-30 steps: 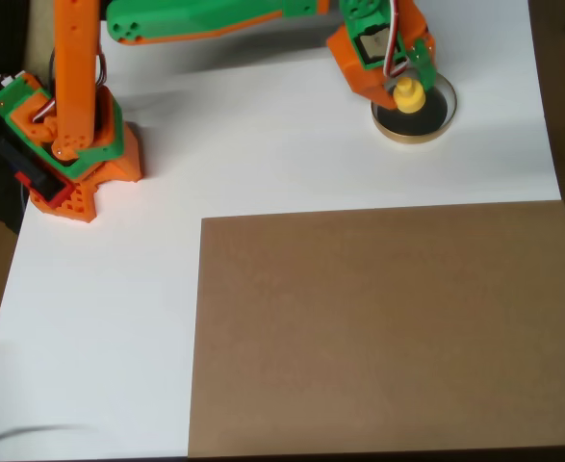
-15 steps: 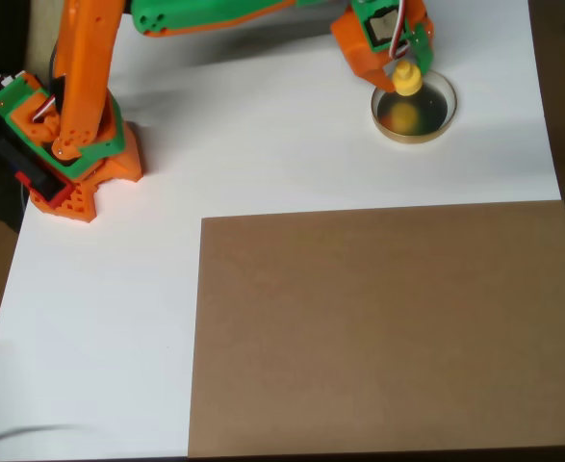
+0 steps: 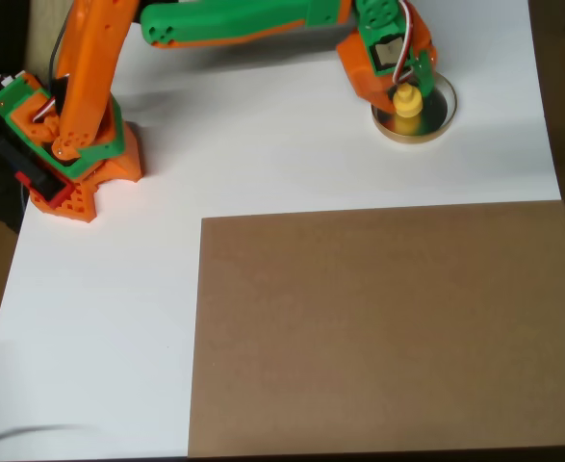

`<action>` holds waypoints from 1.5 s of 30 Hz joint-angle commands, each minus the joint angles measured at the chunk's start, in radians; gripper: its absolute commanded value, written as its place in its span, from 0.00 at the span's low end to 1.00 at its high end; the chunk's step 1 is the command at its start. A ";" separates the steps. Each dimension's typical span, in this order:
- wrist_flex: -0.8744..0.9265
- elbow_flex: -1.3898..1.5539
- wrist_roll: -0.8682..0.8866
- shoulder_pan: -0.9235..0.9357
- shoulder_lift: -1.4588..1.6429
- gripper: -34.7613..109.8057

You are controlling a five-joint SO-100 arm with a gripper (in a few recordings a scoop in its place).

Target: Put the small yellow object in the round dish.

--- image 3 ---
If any white paper sheet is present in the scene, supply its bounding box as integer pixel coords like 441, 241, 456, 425
0, 0, 565, 462

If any round dish with gold rim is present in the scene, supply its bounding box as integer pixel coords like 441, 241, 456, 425
371, 71, 458, 145

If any thin grey cable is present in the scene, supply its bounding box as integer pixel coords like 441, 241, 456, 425
0, 424, 95, 462

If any thin black cable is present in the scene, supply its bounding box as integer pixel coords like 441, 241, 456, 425
48, 0, 76, 92

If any small yellow plastic piece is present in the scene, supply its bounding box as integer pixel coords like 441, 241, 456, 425
391, 82, 425, 135

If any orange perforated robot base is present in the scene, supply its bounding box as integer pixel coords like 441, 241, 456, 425
0, 69, 144, 225

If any brown fibreboard panel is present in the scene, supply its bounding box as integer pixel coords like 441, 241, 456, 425
187, 199, 565, 458

